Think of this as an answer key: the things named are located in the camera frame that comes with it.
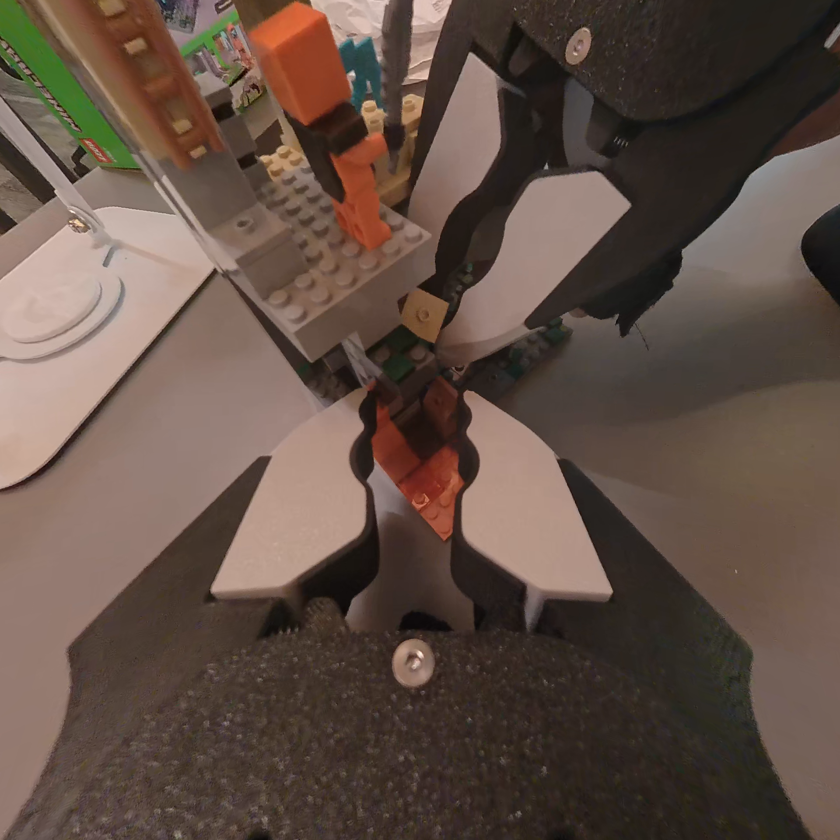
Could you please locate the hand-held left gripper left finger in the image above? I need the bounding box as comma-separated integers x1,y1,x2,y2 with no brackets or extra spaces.
209,397,382,601

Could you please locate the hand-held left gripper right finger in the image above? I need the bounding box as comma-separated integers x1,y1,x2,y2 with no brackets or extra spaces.
453,392,617,631

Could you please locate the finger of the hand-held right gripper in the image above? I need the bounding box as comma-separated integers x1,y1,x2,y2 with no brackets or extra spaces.
409,51,527,294
438,167,634,360

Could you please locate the tan square toy tile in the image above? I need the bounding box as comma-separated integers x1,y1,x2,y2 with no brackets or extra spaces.
400,289,452,343

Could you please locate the toy brick cave model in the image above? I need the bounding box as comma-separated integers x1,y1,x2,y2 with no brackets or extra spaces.
20,0,572,542

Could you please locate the grey desk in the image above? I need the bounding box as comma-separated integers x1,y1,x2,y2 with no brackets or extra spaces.
0,85,840,840

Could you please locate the grey toy sword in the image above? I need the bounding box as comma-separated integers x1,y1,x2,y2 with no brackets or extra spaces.
379,0,416,176

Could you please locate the cyan toy pickaxe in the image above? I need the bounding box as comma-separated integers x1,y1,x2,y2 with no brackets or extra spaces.
338,35,386,114

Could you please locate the pile of white plastic bags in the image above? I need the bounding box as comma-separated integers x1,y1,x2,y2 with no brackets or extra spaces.
328,0,455,86

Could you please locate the orange toy minifigure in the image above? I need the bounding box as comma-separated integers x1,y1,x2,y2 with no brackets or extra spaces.
248,2,396,252

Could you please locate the black rounded object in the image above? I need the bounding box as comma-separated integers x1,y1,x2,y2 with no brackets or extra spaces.
801,203,840,304

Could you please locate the brown toy ladder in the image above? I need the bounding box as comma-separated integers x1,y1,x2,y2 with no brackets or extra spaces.
75,0,225,173

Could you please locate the green toy box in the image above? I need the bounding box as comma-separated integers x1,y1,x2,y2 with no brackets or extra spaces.
0,0,271,170

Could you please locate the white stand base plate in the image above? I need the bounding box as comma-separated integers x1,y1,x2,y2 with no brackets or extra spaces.
0,98,217,491

